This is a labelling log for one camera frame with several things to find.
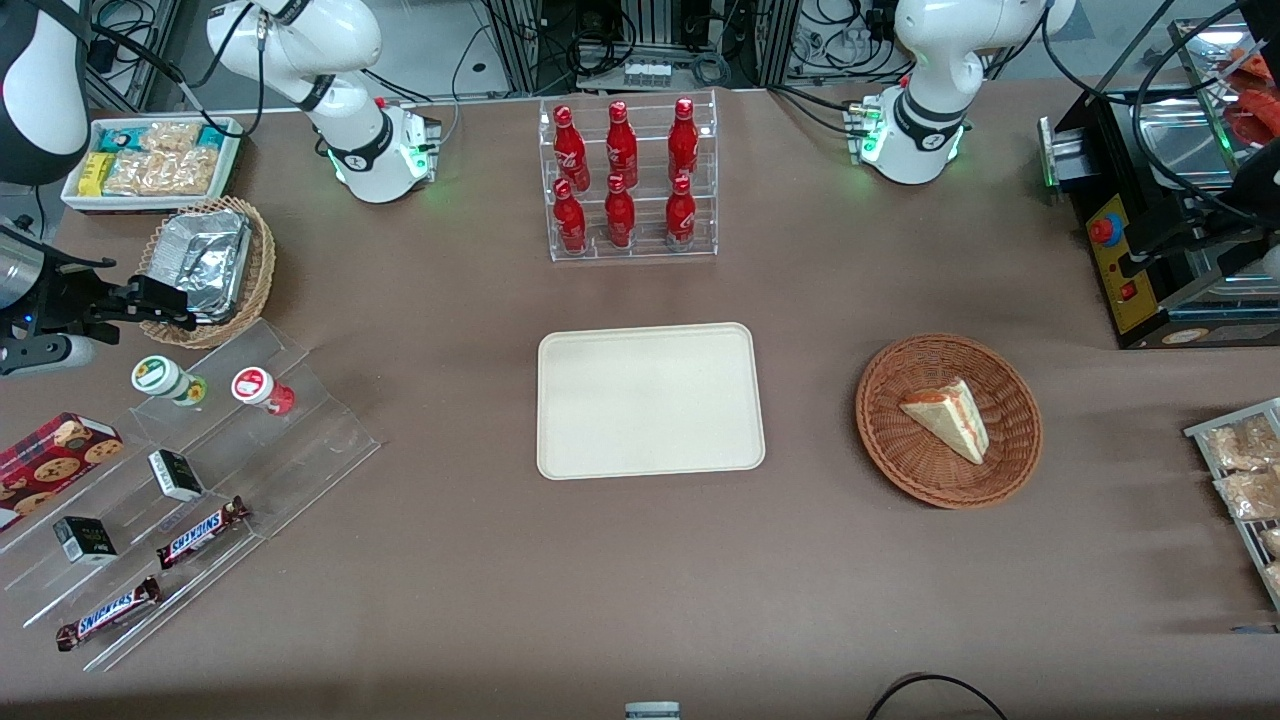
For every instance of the light oval wicker basket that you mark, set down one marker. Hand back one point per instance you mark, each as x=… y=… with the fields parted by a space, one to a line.
x=262 y=265

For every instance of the red cola bottle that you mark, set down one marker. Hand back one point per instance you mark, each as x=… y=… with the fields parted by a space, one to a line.
x=620 y=218
x=680 y=215
x=621 y=145
x=683 y=140
x=570 y=150
x=570 y=220

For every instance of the clear acrylic bottle rack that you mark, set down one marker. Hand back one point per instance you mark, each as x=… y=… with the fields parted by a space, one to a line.
x=645 y=160

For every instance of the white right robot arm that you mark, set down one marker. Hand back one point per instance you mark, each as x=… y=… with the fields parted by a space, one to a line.
x=350 y=120

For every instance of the triangular sandwich slice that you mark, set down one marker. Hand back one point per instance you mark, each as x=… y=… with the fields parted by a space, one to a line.
x=950 y=418

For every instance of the black machine with yellow panel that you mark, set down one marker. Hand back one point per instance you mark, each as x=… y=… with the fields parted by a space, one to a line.
x=1190 y=310

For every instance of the clear acrylic stepped display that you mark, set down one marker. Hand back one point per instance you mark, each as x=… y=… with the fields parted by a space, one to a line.
x=290 y=450

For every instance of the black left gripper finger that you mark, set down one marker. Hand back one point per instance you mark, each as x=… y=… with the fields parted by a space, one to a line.
x=1134 y=262

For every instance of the red cookie box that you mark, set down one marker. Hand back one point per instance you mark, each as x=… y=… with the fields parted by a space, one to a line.
x=50 y=460

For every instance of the teal snack packet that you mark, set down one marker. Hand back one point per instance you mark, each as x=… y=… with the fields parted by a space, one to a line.
x=211 y=137
x=122 y=139

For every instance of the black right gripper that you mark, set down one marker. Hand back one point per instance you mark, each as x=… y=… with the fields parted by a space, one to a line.
x=66 y=297

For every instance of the silver foil trays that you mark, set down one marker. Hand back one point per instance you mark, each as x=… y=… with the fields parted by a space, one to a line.
x=205 y=262

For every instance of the cream plastic tray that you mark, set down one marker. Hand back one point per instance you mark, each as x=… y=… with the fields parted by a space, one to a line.
x=650 y=400

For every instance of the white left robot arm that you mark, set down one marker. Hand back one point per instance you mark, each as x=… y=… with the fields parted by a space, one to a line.
x=925 y=100

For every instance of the clear snack bag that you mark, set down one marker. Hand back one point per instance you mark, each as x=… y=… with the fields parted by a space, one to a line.
x=1240 y=445
x=1250 y=494

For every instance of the brown round wicker basket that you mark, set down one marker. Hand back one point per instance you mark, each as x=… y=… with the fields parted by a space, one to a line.
x=900 y=450

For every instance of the small grey device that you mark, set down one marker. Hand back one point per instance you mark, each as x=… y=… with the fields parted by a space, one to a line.
x=652 y=711

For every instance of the snickers bar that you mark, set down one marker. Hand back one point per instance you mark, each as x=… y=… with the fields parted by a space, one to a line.
x=107 y=613
x=203 y=531

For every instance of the small black box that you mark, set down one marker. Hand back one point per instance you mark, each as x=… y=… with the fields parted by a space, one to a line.
x=84 y=540
x=176 y=475

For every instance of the white snack bin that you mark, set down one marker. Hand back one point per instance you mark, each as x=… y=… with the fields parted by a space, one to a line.
x=75 y=195

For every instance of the green gum bottle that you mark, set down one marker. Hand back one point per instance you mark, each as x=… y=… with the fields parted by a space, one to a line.
x=165 y=379

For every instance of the red gum bottle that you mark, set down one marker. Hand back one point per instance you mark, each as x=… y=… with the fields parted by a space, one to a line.
x=258 y=389

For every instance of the yellow snack packet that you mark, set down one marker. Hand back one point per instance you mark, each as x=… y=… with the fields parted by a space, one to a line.
x=96 y=174

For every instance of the white power strip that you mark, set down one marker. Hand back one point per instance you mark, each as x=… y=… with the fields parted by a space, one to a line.
x=647 y=73

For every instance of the clear cracker bag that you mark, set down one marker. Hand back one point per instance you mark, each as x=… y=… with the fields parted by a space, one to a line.
x=165 y=173
x=170 y=136

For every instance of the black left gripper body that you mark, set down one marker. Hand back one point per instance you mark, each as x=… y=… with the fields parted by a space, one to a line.
x=1205 y=228

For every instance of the red food packets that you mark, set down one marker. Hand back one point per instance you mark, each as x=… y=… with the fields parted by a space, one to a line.
x=1255 y=118

